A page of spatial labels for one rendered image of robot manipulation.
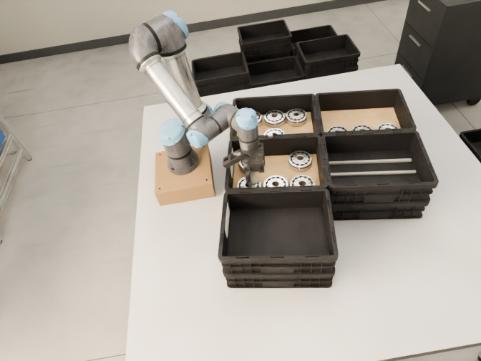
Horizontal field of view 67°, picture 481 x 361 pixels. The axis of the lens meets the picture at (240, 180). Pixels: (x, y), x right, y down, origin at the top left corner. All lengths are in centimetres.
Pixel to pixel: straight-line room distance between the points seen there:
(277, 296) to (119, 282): 127
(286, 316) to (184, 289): 40
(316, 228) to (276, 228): 15
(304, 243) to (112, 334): 133
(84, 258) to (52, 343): 53
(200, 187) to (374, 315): 86
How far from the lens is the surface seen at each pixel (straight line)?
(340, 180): 157
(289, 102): 185
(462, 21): 293
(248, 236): 140
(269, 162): 164
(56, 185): 320
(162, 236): 163
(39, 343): 250
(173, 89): 134
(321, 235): 140
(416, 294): 150
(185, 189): 165
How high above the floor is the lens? 201
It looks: 48 degrees down
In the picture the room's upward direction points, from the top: 9 degrees counter-clockwise
